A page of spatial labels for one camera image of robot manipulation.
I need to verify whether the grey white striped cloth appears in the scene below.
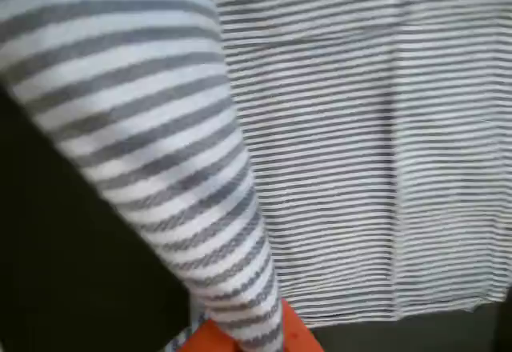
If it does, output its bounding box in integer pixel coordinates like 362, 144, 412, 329
0, 0, 512, 352

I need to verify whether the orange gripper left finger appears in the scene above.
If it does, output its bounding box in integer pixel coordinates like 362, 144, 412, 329
182, 318, 243, 352

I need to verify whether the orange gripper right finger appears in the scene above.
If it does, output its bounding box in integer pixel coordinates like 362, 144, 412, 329
279, 297, 326, 352

